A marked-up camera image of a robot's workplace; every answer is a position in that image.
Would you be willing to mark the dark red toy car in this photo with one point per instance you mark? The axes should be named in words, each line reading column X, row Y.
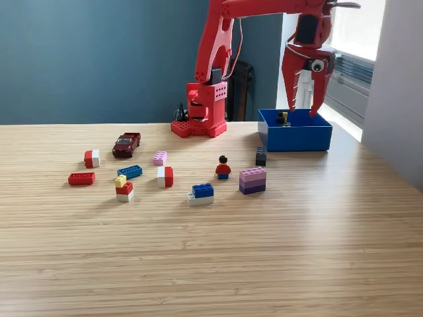
column 125, row 147

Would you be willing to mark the flat blue brick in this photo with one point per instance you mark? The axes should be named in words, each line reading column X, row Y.
column 130, row 171

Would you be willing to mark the small red white brick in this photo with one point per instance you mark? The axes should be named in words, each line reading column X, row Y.
column 92, row 159

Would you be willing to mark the blue white brick stack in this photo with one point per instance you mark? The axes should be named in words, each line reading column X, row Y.
column 202, row 194

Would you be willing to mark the black brick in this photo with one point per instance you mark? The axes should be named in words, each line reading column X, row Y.
column 261, row 156

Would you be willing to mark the grey vent grille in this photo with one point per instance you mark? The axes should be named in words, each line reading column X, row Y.
column 357, row 71

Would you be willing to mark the white window frame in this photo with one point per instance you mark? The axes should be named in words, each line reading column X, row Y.
column 357, row 29

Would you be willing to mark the tall red white brick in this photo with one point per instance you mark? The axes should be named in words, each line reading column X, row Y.
column 165, row 177

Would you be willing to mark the dark folded chair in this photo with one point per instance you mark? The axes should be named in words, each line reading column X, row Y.
column 243, row 92

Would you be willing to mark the toy figure red shirt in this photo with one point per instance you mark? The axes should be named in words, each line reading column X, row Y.
column 223, row 170

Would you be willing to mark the blue plastic bin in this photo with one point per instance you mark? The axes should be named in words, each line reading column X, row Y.
column 307, row 137

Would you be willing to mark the yellow red white brick stack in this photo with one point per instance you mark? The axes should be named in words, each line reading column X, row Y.
column 124, row 192

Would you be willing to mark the pink purple brick stack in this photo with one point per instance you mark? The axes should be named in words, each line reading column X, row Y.
column 252, row 181

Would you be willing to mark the black metal clamp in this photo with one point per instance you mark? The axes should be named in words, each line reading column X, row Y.
column 225, row 115

